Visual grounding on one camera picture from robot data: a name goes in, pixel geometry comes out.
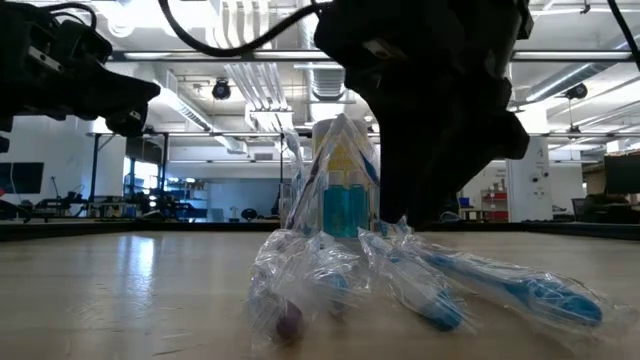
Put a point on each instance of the clear acrylic holder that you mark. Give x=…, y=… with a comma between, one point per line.
x=285, y=210

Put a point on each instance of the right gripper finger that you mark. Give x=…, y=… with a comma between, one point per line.
x=455, y=150
x=400, y=165

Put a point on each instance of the black desk monitor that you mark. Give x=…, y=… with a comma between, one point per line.
x=622, y=175

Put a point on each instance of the black hanging camera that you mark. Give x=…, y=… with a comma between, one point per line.
x=577, y=91
x=221, y=90

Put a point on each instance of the yellow-label wipes canister white lid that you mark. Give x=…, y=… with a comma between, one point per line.
x=345, y=160

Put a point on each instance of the teal mouthwash bottle white cap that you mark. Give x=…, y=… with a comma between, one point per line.
x=359, y=212
x=334, y=212

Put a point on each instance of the black wall screen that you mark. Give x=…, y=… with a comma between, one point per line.
x=20, y=177

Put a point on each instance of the silver ventilation duct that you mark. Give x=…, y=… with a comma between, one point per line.
x=325, y=82

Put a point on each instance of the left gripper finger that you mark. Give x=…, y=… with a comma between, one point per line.
x=115, y=102
x=110, y=80

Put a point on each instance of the red shelf unit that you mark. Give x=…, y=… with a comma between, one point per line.
x=495, y=212

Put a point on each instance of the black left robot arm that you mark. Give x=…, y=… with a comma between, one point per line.
x=12, y=60

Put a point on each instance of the white pillar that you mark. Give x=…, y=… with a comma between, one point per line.
x=530, y=195

